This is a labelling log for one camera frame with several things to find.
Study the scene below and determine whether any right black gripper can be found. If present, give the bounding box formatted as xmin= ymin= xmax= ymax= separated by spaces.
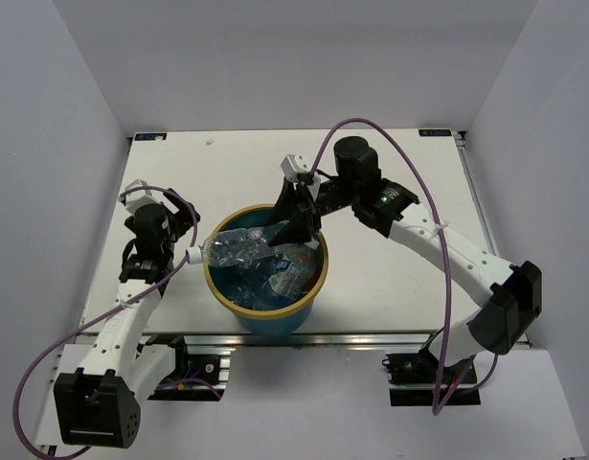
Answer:
xmin=261 ymin=174 xmax=359 ymax=246

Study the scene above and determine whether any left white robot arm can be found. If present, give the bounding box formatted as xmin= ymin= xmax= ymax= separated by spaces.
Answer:
xmin=53 ymin=185 xmax=200 ymax=449

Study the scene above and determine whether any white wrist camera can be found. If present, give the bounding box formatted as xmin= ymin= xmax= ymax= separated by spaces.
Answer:
xmin=280 ymin=154 xmax=321 ymax=196
xmin=119 ymin=179 xmax=159 ymax=216

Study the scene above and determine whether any teal bin with tan rim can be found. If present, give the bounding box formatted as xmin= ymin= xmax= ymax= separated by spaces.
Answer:
xmin=202 ymin=204 xmax=328 ymax=337

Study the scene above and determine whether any long clear bottle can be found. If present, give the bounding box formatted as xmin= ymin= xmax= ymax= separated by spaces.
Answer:
xmin=186 ymin=221 xmax=298 ymax=268

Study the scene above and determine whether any orange juice bottle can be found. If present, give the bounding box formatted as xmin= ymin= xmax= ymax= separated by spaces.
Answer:
xmin=291 ymin=244 xmax=318 ymax=288

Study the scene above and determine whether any left blue corner sticker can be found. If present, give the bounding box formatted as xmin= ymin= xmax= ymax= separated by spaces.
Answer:
xmin=133 ymin=132 xmax=168 ymax=142

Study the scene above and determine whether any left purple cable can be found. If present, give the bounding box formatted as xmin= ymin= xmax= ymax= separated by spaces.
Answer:
xmin=11 ymin=186 xmax=200 ymax=456

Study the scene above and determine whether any blue label bottle large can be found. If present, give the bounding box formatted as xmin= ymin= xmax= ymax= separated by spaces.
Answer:
xmin=225 ymin=275 xmax=273 ymax=311

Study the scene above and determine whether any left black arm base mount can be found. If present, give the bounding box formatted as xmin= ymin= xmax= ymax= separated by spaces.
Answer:
xmin=136 ymin=334 xmax=230 ymax=402

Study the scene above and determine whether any blue corner sticker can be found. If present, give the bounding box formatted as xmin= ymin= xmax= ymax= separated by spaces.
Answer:
xmin=418 ymin=128 xmax=452 ymax=137
xmin=133 ymin=132 xmax=168 ymax=142

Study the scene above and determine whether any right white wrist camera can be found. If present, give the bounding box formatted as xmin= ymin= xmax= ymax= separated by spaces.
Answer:
xmin=280 ymin=154 xmax=321 ymax=196

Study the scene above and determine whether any green white label bottle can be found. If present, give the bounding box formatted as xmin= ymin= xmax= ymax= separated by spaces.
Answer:
xmin=267 ymin=256 xmax=315 ymax=301

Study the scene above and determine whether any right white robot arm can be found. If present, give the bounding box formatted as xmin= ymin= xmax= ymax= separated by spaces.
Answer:
xmin=269 ymin=136 xmax=542 ymax=382

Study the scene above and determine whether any right blue corner sticker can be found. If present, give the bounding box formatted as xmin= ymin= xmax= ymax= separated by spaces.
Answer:
xmin=418 ymin=128 xmax=452 ymax=137

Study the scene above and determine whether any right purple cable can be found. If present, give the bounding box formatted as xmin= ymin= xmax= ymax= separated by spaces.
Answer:
xmin=312 ymin=117 xmax=497 ymax=416

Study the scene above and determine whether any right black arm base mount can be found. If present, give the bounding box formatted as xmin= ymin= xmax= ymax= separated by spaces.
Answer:
xmin=377 ymin=333 xmax=481 ymax=408

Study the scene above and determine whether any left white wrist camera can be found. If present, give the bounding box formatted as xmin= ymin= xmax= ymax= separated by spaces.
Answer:
xmin=119 ymin=179 xmax=159 ymax=216

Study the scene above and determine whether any purple cable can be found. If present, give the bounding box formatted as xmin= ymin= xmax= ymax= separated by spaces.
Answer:
xmin=11 ymin=186 xmax=200 ymax=456
xmin=312 ymin=117 xmax=497 ymax=416

